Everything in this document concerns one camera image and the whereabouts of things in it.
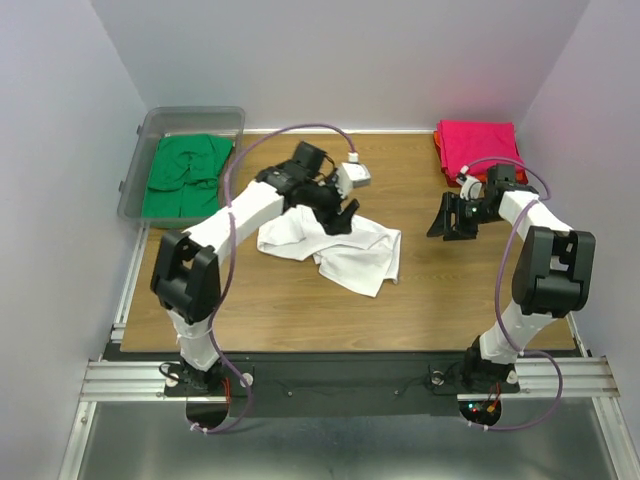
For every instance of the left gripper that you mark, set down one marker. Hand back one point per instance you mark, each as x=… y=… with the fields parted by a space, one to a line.
x=329 y=215

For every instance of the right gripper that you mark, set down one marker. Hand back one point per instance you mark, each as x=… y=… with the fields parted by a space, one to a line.
x=455 y=216

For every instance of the white t shirt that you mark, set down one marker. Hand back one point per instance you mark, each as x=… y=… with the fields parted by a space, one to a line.
x=360 y=261

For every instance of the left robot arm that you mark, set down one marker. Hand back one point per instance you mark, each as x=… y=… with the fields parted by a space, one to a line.
x=186 y=275

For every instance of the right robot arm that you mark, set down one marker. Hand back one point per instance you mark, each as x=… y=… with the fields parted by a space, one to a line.
x=552 y=276

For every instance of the pink folded t shirt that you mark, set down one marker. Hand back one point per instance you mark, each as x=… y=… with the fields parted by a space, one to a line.
x=446 y=127

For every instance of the green t shirt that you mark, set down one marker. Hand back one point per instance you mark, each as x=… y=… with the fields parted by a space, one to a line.
x=184 y=176

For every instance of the grey plastic bin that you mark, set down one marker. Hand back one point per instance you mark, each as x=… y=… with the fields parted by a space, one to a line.
x=160 y=122

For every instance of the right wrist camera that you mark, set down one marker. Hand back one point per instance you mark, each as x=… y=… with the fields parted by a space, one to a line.
x=470 y=186

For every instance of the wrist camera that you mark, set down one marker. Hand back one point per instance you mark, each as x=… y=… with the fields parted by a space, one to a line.
x=470 y=186
x=352 y=174

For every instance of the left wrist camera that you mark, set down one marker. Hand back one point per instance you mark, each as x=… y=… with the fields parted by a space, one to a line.
x=352 y=174

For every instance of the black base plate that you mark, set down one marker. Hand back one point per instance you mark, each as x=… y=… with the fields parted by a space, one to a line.
x=327 y=384

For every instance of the aluminium frame rail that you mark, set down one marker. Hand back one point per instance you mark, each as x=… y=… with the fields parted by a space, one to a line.
x=587 y=377

